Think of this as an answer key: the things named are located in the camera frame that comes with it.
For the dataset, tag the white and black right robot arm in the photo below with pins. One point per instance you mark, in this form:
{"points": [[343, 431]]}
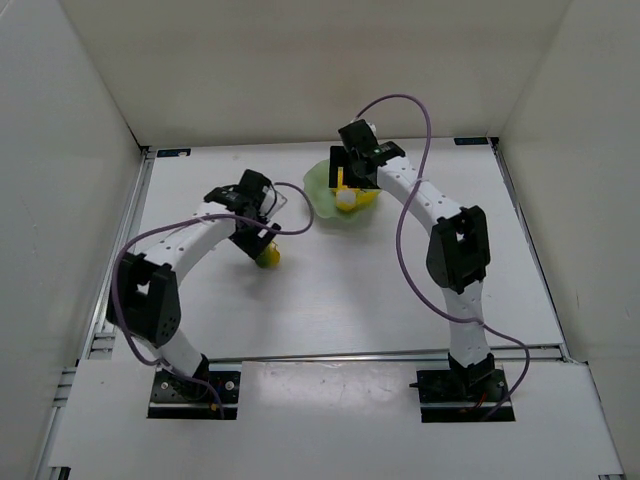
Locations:
{"points": [[458, 248]]}

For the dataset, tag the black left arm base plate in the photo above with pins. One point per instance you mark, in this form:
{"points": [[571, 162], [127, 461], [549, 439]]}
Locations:
{"points": [[172, 398]]}

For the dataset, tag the yellow fake fruit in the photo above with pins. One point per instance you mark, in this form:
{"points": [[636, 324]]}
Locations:
{"points": [[269, 257], [347, 199]]}

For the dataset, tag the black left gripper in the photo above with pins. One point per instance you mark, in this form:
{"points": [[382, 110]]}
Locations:
{"points": [[255, 239]]}

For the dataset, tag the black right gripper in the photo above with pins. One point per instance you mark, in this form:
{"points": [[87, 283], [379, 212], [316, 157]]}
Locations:
{"points": [[340, 166]]}

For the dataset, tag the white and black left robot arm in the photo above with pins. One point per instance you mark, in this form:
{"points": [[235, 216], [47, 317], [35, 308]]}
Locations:
{"points": [[145, 296]]}

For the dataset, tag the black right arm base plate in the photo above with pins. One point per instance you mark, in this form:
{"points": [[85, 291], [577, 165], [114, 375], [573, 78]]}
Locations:
{"points": [[443, 399]]}

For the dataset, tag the green fruit bowl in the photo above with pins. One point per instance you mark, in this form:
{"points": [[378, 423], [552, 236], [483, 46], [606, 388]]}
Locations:
{"points": [[316, 186]]}

